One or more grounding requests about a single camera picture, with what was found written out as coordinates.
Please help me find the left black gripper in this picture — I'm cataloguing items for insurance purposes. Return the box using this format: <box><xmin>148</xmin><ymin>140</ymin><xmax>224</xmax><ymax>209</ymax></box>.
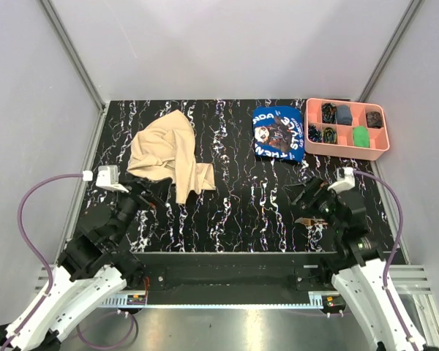
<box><xmin>111</xmin><ymin>176</ymin><xmax>173</xmax><ymax>246</ymax></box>

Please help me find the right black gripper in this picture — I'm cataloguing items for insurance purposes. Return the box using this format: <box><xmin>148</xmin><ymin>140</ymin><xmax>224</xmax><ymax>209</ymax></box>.
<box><xmin>282</xmin><ymin>174</ymin><xmax>344</xmax><ymax>233</ymax></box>

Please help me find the beige cloth napkin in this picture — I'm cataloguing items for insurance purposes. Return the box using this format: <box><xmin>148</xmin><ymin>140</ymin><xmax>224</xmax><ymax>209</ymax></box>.
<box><xmin>127</xmin><ymin>110</ymin><xmax>216</xmax><ymax>205</ymax></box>

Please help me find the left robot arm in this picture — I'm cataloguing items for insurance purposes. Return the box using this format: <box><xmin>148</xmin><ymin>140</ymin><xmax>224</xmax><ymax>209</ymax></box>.
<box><xmin>0</xmin><ymin>172</ymin><xmax>173</xmax><ymax>350</ymax></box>

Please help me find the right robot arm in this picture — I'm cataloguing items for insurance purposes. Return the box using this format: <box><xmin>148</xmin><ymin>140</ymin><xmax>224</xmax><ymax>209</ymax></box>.
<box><xmin>285</xmin><ymin>176</ymin><xmax>434</xmax><ymax>350</ymax></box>

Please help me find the copper fork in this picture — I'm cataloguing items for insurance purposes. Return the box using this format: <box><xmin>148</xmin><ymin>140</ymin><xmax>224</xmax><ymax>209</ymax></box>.
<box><xmin>294</xmin><ymin>217</ymin><xmax>328</xmax><ymax>227</ymax></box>

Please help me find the black patterned roll left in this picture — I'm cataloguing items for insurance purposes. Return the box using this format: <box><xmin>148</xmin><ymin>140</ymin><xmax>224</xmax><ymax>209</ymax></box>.
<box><xmin>308</xmin><ymin>124</ymin><xmax>322</xmax><ymax>143</ymax></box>

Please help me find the black yellow patterned roll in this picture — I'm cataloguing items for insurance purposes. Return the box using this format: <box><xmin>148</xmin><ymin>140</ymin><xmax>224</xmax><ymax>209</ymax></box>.
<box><xmin>322</xmin><ymin>127</ymin><xmax>337</xmax><ymax>145</ymax></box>

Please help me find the black marble table mat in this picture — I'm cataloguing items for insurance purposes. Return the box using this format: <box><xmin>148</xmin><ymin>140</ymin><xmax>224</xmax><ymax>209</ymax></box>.
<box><xmin>89</xmin><ymin>99</ymin><xmax>372</xmax><ymax>253</ymax></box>

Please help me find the pink divided organizer tray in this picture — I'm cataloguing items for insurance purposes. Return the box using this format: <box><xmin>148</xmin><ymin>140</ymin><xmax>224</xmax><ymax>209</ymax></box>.
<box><xmin>304</xmin><ymin>98</ymin><xmax>390</xmax><ymax>161</ymax></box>

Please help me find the blue printed folded cloth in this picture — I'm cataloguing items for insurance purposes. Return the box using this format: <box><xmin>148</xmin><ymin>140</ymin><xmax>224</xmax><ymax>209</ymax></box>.
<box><xmin>252</xmin><ymin>106</ymin><xmax>304</xmax><ymax>163</ymax></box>

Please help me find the green rolled cloth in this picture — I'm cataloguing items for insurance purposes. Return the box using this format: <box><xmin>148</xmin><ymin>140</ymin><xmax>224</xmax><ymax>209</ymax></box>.
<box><xmin>353</xmin><ymin>126</ymin><xmax>370</xmax><ymax>148</ymax></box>

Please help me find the blue-grey rolled cloth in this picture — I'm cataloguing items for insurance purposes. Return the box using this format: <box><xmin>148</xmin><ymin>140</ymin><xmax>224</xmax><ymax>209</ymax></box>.
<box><xmin>336</xmin><ymin>105</ymin><xmax>353</xmax><ymax>126</ymax></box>

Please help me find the black patterned roll top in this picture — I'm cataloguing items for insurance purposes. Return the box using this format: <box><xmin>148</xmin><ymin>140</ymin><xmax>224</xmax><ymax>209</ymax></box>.
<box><xmin>321</xmin><ymin>102</ymin><xmax>337</xmax><ymax>124</ymax></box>

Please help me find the dark brown rolled cloth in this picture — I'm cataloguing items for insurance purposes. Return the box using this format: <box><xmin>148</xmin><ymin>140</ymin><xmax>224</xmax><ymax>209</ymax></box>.
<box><xmin>366</xmin><ymin>111</ymin><xmax>383</xmax><ymax>129</ymax></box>

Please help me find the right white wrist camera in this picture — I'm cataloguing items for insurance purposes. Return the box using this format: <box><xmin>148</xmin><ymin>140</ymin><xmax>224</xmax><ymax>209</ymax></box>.
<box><xmin>328</xmin><ymin>167</ymin><xmax>356</xmax><ymax>194</ymax></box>

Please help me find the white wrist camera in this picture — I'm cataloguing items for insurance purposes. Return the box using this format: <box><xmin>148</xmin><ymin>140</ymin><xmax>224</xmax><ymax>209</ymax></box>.
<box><xmin>96</xmin><ymin>165</ymin><xmax>130</xmax><ymax>193</ymax></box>
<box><xmin>328</xmin><ymin>167</ymin><xmax>356</xmax><ymax>194</ymax></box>

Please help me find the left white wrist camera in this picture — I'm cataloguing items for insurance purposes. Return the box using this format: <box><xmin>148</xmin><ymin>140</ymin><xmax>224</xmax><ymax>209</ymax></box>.
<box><xmin>96</xmin><ymin>165</ymin><xmax>130</xmax><ymax>193</ymax></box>

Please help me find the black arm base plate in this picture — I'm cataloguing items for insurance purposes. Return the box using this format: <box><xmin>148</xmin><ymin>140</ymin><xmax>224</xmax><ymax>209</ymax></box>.
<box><xmin>136</xmin><ymin>252</ymin><xmax>339</xmax><ymax>309</ymax></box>

